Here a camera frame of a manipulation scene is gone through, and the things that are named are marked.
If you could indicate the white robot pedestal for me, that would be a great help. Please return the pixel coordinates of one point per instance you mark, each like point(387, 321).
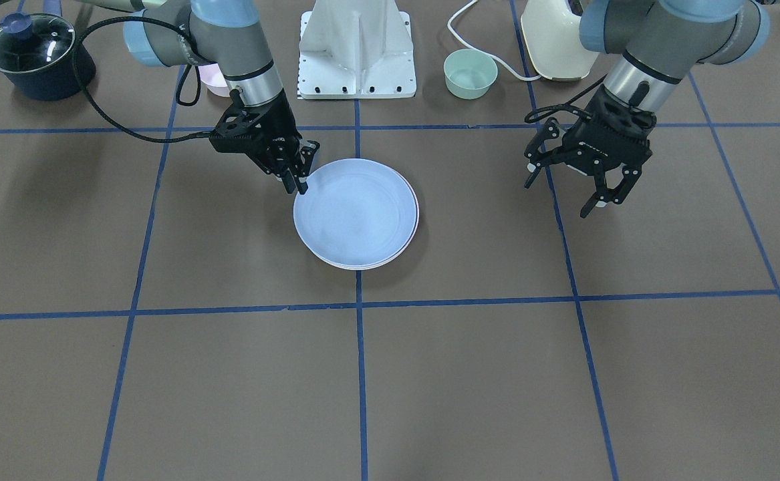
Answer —
point(356, 35)

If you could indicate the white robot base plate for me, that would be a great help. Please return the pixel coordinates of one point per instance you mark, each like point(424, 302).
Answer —
point(320, 79)

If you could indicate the glass pot lid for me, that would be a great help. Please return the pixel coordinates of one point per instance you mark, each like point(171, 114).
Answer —
point(32, 42)

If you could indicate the cream toaster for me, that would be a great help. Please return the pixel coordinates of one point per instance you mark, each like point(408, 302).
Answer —
point(550, 30)

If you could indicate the dark blue pot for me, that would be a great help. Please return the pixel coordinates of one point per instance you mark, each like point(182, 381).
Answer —
point(61, 80)

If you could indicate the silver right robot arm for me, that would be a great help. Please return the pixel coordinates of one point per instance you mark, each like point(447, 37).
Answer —
point(195, 33)

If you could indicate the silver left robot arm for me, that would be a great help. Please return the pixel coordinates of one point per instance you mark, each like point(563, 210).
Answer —
point(658, 43)

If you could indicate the pink bowl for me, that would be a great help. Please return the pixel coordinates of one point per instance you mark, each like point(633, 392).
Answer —
point(212, 77)

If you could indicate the green bowl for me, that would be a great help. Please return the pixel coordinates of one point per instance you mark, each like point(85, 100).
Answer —
point(469, 74)

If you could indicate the blue plate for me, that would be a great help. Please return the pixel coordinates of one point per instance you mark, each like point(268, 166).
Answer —
point(355, 212)

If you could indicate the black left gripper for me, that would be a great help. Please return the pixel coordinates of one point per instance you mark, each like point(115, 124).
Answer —
point(605, 155)

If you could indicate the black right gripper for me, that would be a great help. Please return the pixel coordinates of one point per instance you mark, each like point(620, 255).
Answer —
point(277, 124)

